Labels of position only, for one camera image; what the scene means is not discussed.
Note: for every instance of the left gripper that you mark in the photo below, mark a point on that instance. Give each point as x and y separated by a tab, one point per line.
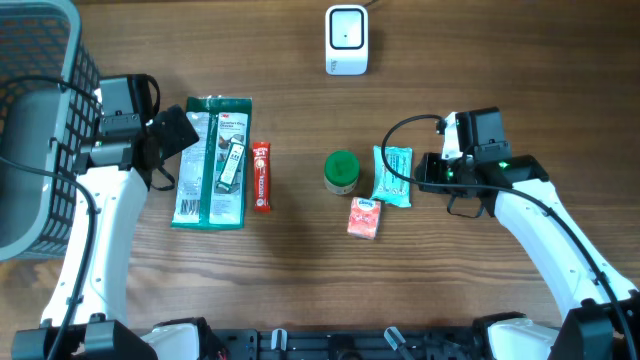
178	128

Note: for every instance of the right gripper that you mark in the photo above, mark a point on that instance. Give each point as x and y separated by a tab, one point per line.
430	164

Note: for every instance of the green white balm box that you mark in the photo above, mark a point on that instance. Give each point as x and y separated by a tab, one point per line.
231	166

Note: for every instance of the green white gloves package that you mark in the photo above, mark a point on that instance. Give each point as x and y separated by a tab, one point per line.
200	204

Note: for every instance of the red coffee stick sachet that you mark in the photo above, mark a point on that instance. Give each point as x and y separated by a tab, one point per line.
261	167

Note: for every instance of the red white tissue pack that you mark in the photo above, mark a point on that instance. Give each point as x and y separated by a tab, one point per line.
364	218

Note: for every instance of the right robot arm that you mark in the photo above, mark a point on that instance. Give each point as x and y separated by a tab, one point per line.
598	305

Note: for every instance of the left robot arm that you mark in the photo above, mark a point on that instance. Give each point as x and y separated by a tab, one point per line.
111	176

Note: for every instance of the white barcode scanner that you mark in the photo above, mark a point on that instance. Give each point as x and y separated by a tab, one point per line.
346	40

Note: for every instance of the grey plastic mesh basket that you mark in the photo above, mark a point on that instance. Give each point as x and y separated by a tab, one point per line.
48	79

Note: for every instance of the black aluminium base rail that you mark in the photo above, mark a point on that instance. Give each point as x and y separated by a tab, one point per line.
430	344

